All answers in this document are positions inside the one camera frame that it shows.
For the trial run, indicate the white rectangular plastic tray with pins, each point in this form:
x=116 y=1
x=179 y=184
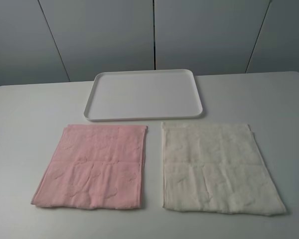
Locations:
x=144 y=95

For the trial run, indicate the cream white terry towel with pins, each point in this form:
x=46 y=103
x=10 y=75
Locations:
x=216 y=168

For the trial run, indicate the pink terry towel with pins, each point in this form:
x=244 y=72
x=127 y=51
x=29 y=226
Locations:
x=95 y=167

